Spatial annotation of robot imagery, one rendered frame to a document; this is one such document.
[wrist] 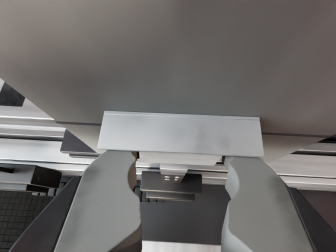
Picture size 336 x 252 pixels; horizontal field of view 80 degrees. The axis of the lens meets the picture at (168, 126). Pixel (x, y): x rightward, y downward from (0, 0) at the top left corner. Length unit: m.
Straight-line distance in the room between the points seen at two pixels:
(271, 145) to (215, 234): 0.59
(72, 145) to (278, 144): 0.20
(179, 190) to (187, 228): 0.34
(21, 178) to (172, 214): 0.45
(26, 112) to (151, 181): 0.24
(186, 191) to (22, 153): 0.38
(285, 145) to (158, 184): 0.28
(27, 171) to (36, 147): 0.08
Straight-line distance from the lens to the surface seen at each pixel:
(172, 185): 0.41
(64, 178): 0.68
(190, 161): 0.22
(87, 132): 0.16
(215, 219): 0.74
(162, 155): 0.20
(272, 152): 0.19
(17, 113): 0.27
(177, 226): 0.73
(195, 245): 0.23
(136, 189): 0.60
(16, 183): 0.50
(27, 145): 0.57
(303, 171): 0.55
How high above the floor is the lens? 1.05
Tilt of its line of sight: 22 degrees down
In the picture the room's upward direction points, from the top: 177 degrees counter-clockwise
